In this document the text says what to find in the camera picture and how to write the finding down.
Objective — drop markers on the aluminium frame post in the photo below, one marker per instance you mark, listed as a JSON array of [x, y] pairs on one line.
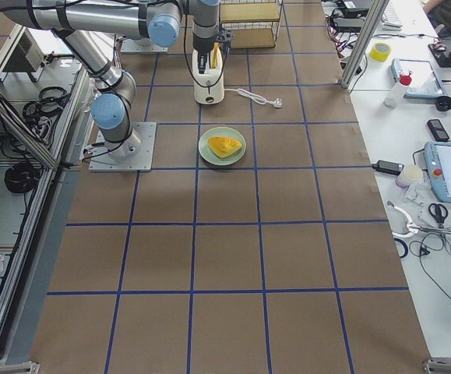
[[372, 21]]

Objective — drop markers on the wire basket with checkered cloth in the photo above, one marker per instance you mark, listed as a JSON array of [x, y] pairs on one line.
[[253, 23]]

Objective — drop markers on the white two-slot toaster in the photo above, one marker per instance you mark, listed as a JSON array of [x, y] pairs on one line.
[[209, 86]]

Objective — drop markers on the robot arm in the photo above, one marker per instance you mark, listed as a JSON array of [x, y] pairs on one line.
[[158, 21]]

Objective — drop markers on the yellow tape roll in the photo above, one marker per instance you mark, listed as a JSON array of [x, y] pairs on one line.
[[380, 51]]

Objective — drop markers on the orange triangular pastry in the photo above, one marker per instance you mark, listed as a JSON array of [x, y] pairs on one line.
[[223, 146]]

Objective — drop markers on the black phone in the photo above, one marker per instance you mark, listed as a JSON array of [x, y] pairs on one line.
[[437, 130]]

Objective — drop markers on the clear bottle with red cap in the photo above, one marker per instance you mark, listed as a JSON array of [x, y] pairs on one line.
[[396, 94]]

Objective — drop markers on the bread slice with orange crust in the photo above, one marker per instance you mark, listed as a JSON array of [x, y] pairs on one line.
[[215, 61]]

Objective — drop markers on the light green plate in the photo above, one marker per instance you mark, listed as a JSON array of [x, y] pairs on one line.
[[210, 157]]

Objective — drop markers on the black scissors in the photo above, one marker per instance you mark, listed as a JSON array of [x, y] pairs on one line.
[[439, 213]]

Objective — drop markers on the black power adapter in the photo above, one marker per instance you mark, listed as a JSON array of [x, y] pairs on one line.
[[387, 167]]

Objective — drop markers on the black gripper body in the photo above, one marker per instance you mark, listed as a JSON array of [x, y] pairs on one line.
[[202, 44]]

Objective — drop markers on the white paper cup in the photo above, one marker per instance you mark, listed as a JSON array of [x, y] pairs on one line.
[[410, 174]]

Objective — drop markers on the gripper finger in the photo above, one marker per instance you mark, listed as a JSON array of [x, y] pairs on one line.
[[202, 59]]

